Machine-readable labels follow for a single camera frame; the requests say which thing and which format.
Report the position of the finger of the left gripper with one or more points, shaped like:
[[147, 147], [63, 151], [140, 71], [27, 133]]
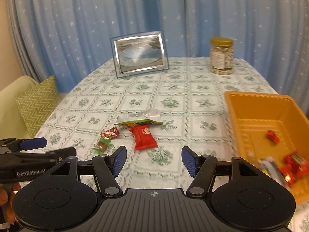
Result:
[[17, 145], [50, 156]]

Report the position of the red snack packet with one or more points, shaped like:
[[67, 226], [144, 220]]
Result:
[[143, 138]]

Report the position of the silver picture frame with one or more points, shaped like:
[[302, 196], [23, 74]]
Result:
[[139, 53]]

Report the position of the small red foil candy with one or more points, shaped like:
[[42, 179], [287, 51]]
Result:
[[110, 133]]

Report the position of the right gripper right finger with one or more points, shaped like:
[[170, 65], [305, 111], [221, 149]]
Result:
[[201, 169]]

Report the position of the person's left hand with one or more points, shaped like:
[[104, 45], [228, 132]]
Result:
[[6, 201]]

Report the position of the green zigzag cushion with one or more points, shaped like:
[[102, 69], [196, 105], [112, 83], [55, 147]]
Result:
[[37, 104]]

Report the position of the nut jar with gold lid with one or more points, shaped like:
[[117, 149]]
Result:
[[221, 55]]

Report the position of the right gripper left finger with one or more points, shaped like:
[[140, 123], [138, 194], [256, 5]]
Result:
[[107, 168]]

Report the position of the blue star curtain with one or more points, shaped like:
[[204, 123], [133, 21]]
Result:
[[71, 38]]

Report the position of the light green sofa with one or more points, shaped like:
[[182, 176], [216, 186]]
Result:
[[12, 123]]

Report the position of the floral white tablecloth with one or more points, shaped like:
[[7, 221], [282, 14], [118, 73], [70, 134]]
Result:
[[193, 111]]

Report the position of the green foil snack packet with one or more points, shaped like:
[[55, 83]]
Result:
[[140, 118]]

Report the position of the small green brown candy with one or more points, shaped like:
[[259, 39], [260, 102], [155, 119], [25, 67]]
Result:
[[101, 145]]

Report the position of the orange plastic tray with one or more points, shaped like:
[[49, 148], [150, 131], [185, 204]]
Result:
[[269, 125]]

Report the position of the red candies in tray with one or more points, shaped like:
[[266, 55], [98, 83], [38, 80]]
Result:
[[294, 168]]

